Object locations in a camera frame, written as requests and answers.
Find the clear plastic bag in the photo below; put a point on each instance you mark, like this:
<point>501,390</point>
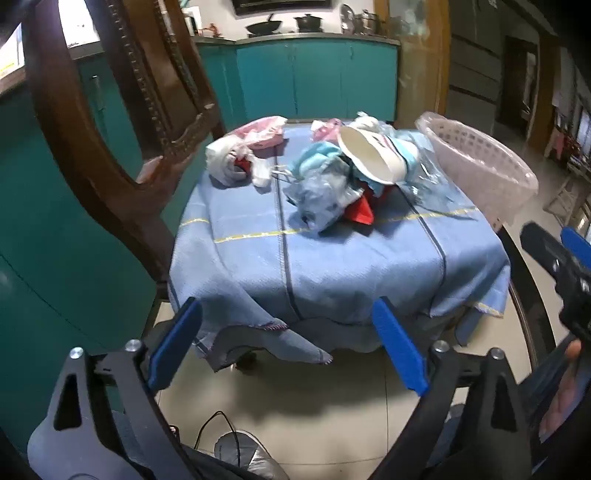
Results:
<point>429,184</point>

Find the blue tablecloth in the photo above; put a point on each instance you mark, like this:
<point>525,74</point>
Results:
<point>346,258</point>

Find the red wrapper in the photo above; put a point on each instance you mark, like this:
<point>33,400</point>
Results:
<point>360,212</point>

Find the steel pots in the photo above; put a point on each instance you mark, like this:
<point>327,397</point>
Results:
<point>362,21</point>

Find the teal base cabinets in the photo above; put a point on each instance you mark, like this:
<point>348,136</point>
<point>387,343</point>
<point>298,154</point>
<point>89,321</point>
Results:
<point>323,78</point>

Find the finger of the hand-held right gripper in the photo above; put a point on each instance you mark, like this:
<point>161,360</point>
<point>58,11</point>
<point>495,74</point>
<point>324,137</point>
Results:
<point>542,247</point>
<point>575,240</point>

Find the light blue plastic bag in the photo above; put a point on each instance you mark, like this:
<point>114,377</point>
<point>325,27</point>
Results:
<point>318,154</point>

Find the yellow door frame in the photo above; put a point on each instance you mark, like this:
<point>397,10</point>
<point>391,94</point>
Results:
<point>425,60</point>

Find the white paper bowl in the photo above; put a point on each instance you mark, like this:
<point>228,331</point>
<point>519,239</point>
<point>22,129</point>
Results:
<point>364,154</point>

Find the black cooking pot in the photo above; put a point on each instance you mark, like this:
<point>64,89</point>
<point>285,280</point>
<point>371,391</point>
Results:
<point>308,22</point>

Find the grey refrigerator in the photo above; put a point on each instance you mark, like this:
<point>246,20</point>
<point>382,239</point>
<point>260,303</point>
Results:
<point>471,69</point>

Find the black wok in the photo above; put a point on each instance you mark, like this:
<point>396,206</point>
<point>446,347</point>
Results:
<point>263,25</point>

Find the dark wooden chair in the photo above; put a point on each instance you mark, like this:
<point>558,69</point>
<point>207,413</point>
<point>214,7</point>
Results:
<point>69,138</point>

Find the grey blue plastic bag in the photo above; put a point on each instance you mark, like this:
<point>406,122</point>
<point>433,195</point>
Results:
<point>318,198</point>

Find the pink plastic laundry basket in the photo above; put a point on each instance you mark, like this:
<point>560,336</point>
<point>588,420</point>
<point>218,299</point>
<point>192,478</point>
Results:
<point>480,166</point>

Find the person's right hand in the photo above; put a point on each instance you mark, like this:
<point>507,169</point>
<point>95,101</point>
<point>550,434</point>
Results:
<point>558,406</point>

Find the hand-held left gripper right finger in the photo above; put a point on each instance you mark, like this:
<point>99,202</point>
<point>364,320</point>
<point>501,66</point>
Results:
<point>399,350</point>

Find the pink wrapper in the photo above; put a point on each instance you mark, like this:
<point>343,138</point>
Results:
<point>323,129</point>

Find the white and pink garment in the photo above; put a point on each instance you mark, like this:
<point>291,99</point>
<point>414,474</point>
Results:
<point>221,154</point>

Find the wooden stool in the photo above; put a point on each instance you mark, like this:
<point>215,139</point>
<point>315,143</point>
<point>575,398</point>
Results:
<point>565,198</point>

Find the pink plastic bag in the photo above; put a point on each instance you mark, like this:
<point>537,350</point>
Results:
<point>263,131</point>

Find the silver grey object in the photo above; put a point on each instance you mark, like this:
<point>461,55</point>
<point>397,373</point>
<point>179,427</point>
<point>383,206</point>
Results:
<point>244,454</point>

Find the white crumpled bag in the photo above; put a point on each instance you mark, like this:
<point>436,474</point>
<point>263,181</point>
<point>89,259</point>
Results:
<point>369,122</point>

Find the dark wooden door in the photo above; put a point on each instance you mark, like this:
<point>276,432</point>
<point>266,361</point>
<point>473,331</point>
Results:
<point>519,87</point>

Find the black range hood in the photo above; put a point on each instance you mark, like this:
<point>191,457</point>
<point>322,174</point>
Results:
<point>277,4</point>

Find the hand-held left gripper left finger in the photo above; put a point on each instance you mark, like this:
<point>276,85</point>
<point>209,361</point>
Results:
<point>175,344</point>

